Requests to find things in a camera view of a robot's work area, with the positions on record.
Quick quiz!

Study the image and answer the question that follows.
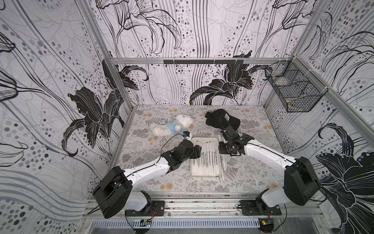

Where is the pile straw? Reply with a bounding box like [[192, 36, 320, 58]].
[[220, 155, 227, 181]]

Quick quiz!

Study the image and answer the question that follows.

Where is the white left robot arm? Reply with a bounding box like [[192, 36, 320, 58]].
[[88, 139, 202, 218]]

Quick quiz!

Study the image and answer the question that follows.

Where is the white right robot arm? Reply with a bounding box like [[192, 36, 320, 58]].
[[219, 126, 321, 208]]

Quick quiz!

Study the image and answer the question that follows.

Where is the white rectangular storage tray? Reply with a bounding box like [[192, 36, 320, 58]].
[[191, 137, 223, 178]]

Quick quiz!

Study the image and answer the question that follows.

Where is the white plush toy blue shirt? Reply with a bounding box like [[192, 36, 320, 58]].
[[149, 114, 193, 137]]

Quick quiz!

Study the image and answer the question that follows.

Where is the black baseball cap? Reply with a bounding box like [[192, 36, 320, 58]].
[[205, 109, 241, 130]]

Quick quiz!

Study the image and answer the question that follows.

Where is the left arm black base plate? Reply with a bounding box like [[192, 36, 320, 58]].
[[125, 200, 165, 217]]

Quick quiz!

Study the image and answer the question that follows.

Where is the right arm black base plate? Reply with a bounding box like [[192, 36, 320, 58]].
[[238, 200, 282, 216]]

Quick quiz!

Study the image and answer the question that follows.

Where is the black wire wall basket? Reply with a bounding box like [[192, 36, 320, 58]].
[[265, 59, 328, 113]]

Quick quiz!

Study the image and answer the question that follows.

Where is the white slotted cable duct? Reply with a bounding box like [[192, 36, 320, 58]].
[[92, 217, 260, 229]]

